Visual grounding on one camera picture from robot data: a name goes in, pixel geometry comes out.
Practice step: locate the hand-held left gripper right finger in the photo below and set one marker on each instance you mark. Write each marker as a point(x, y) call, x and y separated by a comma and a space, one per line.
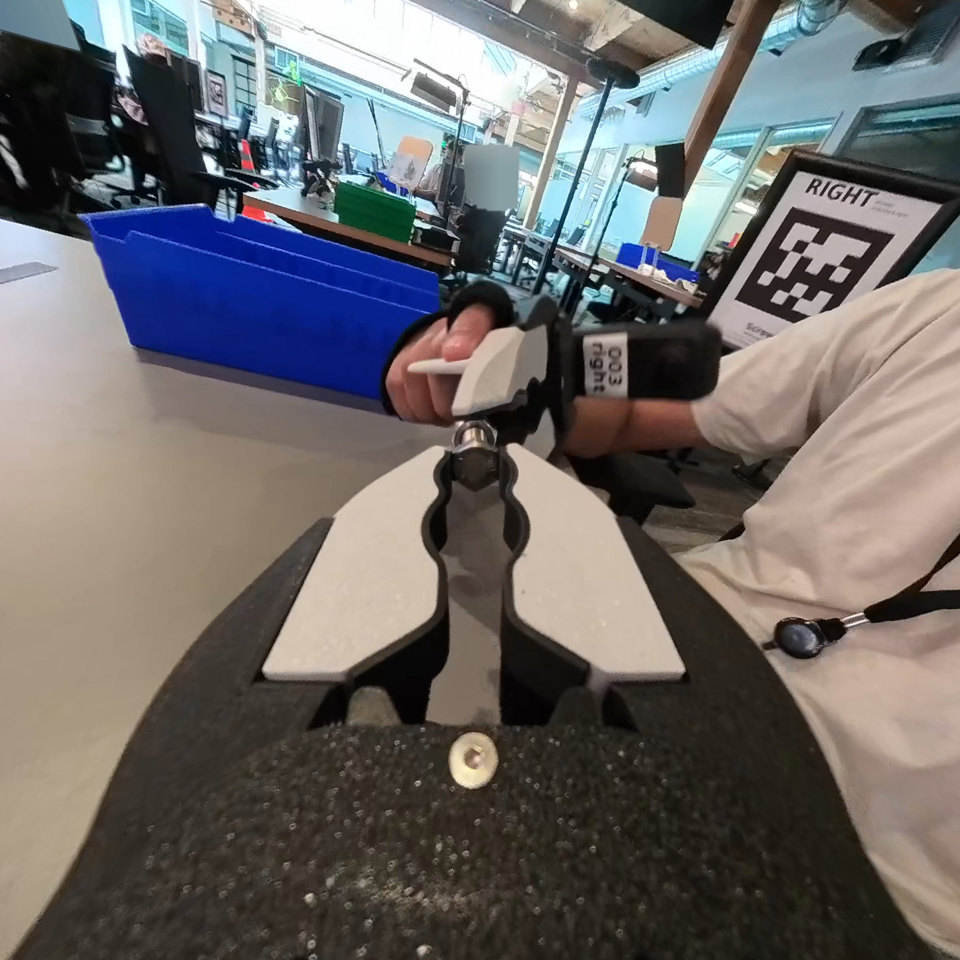
point(592, 592)

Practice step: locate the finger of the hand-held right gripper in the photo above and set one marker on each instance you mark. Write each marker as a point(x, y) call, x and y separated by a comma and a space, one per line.
point(495, 375)

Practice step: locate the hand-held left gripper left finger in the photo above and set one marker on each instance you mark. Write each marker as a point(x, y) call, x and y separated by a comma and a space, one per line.
point(352, 592)

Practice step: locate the silver hex bolt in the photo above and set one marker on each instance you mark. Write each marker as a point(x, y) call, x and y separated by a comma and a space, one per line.
point(474, 435)

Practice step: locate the silver hex nut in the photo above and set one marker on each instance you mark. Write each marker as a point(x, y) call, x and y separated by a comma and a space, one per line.
point(474, 469)

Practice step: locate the blue plastic bin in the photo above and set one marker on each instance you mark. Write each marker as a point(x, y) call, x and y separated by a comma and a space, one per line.
point(660, 256)
point(262, 300)

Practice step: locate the person's right forearm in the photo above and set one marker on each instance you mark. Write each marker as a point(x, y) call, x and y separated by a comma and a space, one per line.
point(637, 427)

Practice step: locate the person's right hand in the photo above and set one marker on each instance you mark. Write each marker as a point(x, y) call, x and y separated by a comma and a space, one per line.
point(427, 390)

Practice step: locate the wooden office table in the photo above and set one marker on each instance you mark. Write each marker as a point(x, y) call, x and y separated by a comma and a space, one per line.
point(300, 210)
point(630, 279)

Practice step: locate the black speaker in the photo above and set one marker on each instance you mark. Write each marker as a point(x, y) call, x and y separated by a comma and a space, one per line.
point(670, 171)

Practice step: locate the stack of green bins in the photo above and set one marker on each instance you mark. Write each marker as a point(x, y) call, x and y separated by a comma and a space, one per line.
point(375, 214)

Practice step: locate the black badge reel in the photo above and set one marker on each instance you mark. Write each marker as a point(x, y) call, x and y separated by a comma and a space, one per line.
point(799, 637)

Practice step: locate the black framed marker sign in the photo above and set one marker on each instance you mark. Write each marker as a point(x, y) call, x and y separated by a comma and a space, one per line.
point(832, 247)

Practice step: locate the small instruction board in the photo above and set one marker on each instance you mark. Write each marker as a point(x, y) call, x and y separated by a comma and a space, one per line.
point(412, 161)

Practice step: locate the white t-shirt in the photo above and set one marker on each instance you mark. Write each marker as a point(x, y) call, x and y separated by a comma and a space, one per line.
point(862, 487)

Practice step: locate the black pole stand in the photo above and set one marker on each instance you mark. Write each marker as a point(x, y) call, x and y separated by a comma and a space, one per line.
point(611, 73)

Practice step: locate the computer monitor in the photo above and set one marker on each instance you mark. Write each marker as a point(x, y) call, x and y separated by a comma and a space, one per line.
point(324, 124)

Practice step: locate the orange traffic cone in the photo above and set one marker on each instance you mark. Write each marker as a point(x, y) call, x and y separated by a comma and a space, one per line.
point(247, 157)

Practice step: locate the black ceiling screen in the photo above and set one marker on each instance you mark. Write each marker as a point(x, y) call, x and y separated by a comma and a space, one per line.
point(675, 19)

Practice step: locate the wooden support post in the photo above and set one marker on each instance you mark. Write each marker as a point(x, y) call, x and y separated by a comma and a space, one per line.
point(731, 82)

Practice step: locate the silver ventilation duct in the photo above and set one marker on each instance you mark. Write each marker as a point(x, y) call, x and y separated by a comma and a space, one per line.
point(810, 22)

